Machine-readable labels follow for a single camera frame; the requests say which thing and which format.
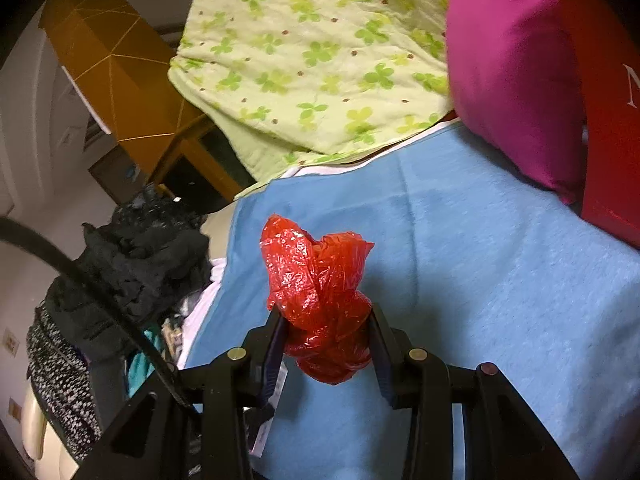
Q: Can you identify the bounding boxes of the green clover print blanket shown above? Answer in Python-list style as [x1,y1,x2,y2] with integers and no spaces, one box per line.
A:
[167,0,457,185]

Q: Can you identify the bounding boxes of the blue towel blanket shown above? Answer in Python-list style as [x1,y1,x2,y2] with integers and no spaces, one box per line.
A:
[180,119,640,480]

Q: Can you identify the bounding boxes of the orange wooden wardrobe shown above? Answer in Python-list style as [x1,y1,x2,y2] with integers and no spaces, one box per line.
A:
[39,0,253,202]

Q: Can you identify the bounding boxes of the teal cloth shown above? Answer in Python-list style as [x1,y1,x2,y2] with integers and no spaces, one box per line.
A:
[125,327,168,398]

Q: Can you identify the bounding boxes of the red knotted plastic bag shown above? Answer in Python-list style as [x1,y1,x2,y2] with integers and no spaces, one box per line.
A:
[259,214,376,386]

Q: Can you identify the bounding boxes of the pile of dark clothes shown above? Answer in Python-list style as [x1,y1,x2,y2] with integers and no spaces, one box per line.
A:
[0,216,203,413]

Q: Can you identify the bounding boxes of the red paper bag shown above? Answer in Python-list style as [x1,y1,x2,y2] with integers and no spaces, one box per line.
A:
[537,0,640,252]

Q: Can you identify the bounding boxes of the pink pillow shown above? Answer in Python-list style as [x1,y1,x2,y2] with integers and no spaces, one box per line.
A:
[444,0,590,207]

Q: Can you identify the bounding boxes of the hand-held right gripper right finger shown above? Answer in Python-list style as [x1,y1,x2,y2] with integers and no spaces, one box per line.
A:
[368,304,582,480]

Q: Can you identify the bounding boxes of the white cloth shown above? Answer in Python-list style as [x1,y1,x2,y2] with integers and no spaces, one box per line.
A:
[175,257,232,357]

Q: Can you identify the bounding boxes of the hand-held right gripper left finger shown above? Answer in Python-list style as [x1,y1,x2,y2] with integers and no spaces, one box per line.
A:
[75,309,288,480]

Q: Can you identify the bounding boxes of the black white speckled garment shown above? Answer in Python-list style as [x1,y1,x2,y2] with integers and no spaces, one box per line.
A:
[26,304,107,462]

